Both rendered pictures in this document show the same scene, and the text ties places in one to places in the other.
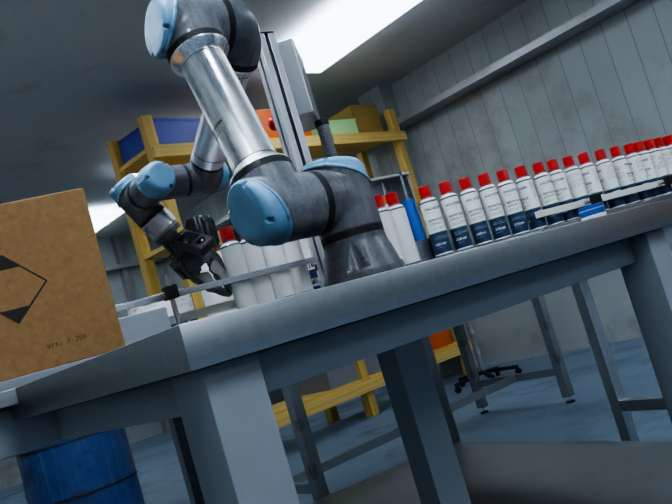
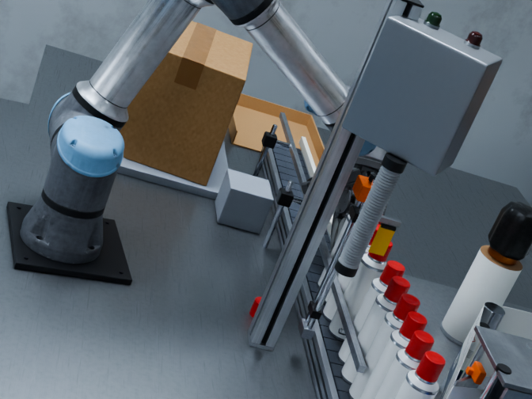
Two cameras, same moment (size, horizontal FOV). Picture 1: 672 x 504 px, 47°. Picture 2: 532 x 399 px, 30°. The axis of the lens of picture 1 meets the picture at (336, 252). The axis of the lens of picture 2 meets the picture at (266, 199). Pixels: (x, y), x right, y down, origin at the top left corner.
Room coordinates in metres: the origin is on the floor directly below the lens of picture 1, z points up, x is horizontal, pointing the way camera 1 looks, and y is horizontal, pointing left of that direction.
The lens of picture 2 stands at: (2.10, -1.50, 1.77)
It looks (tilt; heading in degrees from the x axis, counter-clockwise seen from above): 23 degrees down; 105
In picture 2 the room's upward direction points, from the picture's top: 22 degrees clockwise
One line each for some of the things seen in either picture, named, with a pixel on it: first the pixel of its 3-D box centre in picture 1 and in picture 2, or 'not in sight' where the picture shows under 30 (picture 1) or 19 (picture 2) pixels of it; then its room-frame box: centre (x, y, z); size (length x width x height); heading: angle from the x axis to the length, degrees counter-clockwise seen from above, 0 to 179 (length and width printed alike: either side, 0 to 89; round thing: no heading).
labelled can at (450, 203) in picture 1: (454, 216); not in sight; (2.17, -0.35, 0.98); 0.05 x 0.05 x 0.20
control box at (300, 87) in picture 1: (288, 89); (421, 93); (1.87, 0.00, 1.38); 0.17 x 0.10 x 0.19; 175
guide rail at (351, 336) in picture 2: (179, 293); (313, 212); (1.71, 0.36, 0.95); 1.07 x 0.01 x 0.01; 120
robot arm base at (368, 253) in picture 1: (359, 257); (67, 218); (1.38, -0.04, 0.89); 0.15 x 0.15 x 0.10
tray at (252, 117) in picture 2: not in sight; (274, 128); (1.38, 0.99, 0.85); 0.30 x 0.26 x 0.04; 120
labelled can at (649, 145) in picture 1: (657, 167); not in sight; (2.64, -1.15, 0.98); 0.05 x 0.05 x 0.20
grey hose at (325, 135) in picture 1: (332, 160); (370, 216); (1.89, -0.06, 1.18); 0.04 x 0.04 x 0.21
